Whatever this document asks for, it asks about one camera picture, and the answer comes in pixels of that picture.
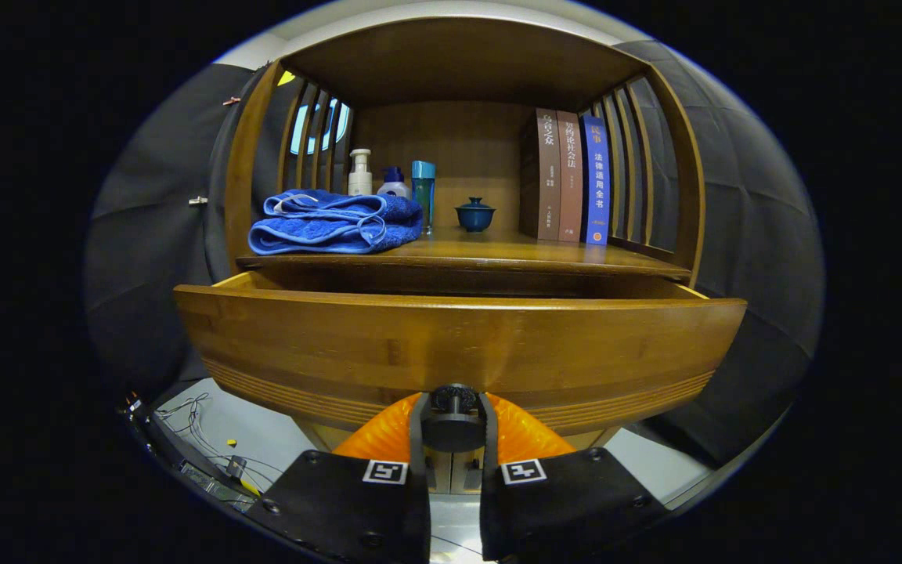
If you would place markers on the black drawer knob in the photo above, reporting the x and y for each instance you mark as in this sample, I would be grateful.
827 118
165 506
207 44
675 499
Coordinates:
453 415

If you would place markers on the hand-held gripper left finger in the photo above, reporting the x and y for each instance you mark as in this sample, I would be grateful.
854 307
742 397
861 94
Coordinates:
419 501

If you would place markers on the dark blue lidded teacup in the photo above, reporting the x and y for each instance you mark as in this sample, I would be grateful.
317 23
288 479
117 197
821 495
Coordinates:
474 215

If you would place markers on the white bottle with blue cap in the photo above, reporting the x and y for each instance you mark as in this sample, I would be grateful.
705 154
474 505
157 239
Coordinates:
394 186

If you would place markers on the wooden cabinet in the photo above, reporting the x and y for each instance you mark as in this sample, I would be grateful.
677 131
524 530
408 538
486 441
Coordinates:
459 70

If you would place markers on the tall teal bottle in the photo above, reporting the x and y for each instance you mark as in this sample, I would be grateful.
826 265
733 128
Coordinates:
423 192

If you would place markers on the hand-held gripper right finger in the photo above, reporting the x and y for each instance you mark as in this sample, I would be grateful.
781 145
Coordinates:
488 501

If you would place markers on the black floor device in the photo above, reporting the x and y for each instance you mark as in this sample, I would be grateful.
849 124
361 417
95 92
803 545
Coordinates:
136 407

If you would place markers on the reddish brown book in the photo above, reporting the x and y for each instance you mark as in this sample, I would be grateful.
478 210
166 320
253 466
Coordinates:
570 176

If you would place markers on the dark brown book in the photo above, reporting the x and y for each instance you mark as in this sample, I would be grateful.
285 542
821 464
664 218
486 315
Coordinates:
546 172

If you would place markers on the white pump bottle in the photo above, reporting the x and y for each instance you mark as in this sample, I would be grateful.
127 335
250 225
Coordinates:
359 176

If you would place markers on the wooden drawer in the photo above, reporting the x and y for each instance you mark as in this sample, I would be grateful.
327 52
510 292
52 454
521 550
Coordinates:
341 352

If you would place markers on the wooden countertop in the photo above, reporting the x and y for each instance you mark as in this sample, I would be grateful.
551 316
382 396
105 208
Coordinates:
498 251

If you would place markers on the blue book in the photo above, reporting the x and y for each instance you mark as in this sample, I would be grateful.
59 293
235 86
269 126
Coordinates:
597 180

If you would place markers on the blue folded towel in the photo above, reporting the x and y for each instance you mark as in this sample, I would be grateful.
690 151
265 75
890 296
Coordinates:
326 231

